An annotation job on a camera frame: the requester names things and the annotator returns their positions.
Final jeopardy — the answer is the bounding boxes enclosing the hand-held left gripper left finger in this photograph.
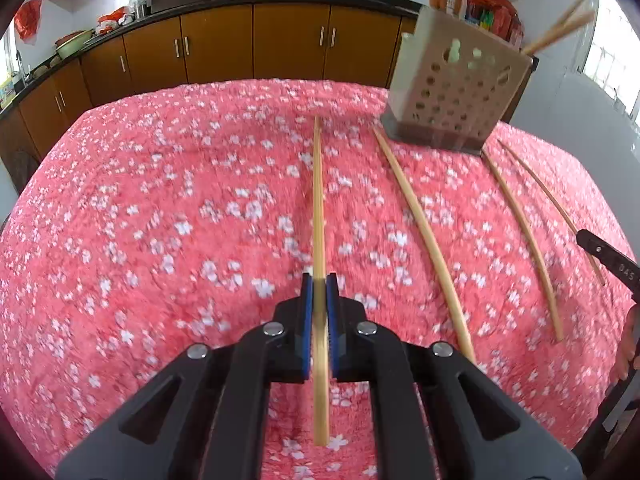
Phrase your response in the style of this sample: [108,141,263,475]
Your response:
[54,272,315,480]

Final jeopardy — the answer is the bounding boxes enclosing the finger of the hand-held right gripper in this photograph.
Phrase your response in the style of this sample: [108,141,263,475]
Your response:
[576,229,618,273]

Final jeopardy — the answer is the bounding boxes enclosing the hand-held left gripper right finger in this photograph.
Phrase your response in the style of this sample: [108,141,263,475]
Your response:
[326,272,586,480]

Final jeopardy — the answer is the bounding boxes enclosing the beige perforated chopstick holder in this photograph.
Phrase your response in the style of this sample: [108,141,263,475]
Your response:
[380,4,541,156]

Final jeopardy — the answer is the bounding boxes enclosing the person's right hand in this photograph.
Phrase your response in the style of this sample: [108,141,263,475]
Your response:
[616,305,640,382]

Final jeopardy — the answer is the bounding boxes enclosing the red floral tablecloth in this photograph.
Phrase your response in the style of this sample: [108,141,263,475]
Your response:
[0,79,640,480]

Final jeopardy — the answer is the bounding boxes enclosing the wooden lower cabinets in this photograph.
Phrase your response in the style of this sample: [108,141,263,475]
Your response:
[0,2,418,181]

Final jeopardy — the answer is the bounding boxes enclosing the red and white plastic bag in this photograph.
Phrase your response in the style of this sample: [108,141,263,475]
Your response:
[96,7,135,31]

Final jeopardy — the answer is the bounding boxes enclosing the green basin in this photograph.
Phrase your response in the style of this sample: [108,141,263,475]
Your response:
[55,30,95,59]

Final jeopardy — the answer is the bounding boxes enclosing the window with white frame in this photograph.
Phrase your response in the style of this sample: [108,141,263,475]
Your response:
[582,0,640,126]

